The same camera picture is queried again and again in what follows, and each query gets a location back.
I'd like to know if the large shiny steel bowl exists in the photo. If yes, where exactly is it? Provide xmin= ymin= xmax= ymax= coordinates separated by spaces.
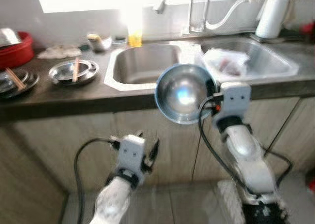
xmin=155 ymin=63 xmax=218 ymax=126

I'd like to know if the wooden chopstick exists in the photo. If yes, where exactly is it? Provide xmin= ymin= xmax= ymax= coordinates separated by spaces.
xmin=72 ymin=57 xmax=81 ymax=83
xmin=5 ymin=67 xmax=27 ymax=91

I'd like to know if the light wood cabinet door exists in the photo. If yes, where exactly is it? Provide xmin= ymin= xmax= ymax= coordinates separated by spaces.
xmin=268 ymin=94 xmax=315 ymax=174
xmin=113 ymin=106 xmax=200 ymax=183
xmin=10 ymin=112 xmax=118 ymax=195
xmin=194 ymin=97 xmax=302 ymax=181

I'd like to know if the clear plastic bag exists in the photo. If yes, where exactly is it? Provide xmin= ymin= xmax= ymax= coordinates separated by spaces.
xmin=203 ymin=48 xmax=252 ymax=78

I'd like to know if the stainless steel double sink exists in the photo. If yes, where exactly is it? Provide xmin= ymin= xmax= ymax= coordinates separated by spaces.
xmin=103 ymin=37 xmax=301 ymax=93

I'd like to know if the chrome sink faucet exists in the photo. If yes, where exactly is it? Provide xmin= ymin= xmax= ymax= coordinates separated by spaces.
xmin=189 ymin=0 xmax=249 ymax=33

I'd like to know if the shallow steel plate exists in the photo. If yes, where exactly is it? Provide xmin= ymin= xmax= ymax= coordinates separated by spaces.
xmin=0 ymin=69 xmax=40 ymax=100
xmin=48 ymin=59 xmax=100 ymax=87

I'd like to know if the white grid floor mat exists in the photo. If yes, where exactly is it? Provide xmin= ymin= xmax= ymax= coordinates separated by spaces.
xmin=217 ymin=179 xmax=247 ymax=221

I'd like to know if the yellow dish soap bottle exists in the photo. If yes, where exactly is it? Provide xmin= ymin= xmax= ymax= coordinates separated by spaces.
xmin=127 ymin=17 xmax=144 ymax=48

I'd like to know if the small steel bowl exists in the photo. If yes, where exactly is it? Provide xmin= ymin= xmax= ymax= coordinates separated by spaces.
xmin=54 ymin=62 xmax=94 ymax=83
xmin=0 ymin=70 xmax=28 ymax=93

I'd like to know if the white ceramic bowl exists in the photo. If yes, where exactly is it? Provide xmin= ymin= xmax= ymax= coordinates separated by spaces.
xmin=88 ymin=34 xmax=113 ymax=52

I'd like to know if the white cylindrical water filter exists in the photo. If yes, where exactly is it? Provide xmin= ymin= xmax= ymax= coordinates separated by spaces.
xmin=255 ymin=0 xmax=292 ymax=39

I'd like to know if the chrome spray head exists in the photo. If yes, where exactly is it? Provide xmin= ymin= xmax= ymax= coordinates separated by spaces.
xmin=153 ymin=0 xmax=169 ymax=14

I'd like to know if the white crumpled cloth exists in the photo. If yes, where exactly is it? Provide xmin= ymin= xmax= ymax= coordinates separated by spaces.
xmin=37 ymin=44 xmax=83 ymax=60

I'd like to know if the red container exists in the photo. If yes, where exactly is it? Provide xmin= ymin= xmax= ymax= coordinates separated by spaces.
xmin=301 ymin=21 xmax=315 ymax=36

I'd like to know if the black robot waist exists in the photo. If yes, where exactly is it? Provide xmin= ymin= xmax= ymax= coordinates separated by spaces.
xmin=240 ymin=199 xmax=290 ymax=224

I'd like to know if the light wood corner cabinet front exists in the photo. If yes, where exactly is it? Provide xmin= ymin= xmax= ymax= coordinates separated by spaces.
xmin=0 ymin=126 xmax=68 ymax=224

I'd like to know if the red floor object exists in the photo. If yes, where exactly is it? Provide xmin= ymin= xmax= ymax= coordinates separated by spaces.
xmin=305 ymin=177 xmax=315 ymax=192

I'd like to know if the red plastic basin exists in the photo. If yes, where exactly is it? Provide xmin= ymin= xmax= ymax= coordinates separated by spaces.
xmin=0 ymin=31 xmax=34 ymax=70

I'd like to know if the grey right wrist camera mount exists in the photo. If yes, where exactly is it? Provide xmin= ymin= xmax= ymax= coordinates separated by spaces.
xmin=214 ymin=82 xmax=252 ymax=127

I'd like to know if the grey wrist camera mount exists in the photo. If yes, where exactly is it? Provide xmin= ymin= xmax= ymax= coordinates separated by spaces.
xmin=214 ymin=82 xmax=252 ymax=127
xmin=118 ymin=134 xmax=147 ymax=174

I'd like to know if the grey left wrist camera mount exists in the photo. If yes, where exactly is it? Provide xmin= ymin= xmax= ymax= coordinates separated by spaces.
xmin=118 ymin=134 xmax=147 ymax=174

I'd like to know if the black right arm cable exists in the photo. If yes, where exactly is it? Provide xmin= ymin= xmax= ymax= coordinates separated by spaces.
xmin=197 ymin=95 xmax=249 ymax=192
xmin=260 ymin=145 xmax=295 ymax=188

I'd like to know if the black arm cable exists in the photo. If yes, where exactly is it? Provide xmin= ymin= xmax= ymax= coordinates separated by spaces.
xmin=197 ymin=95 xmax=249 ymax=192
xmin=74 ymin=138 xmax=120 ymax=224
xmin=260 ymin=145 xmax=295 ymax=188

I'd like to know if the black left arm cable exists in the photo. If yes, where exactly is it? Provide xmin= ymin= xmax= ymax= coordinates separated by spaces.
xmin=74 ymin=138 xmax=120 ymax=224

